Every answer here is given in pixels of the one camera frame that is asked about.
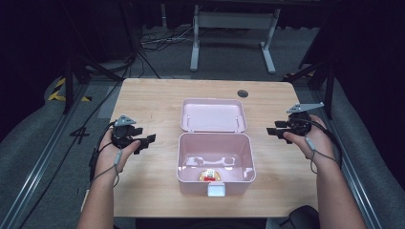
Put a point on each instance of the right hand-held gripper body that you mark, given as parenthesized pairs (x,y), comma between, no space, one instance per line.
(299,120)

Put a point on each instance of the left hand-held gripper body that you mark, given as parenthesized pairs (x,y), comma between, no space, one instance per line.
(122,130)

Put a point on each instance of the pink storage box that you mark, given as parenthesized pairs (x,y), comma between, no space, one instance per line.
(215,146)

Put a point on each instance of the small yellow red toy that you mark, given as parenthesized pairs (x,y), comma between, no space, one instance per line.
(209,175)

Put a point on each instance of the person's right hand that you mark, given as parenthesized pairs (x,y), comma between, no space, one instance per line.
(310,140)

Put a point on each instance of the person's left hand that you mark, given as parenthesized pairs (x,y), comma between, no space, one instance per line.
(111,156)

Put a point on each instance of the black tripod stand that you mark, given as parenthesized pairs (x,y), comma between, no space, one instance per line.
(318,73)
(86,63)

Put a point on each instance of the yellow black floor tape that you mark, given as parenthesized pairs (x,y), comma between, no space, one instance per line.
(63,92)

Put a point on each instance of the black chair seat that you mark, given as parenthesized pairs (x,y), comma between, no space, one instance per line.
(302,218)

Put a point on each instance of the grey metal table frame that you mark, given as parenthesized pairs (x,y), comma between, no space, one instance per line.
(234,38)

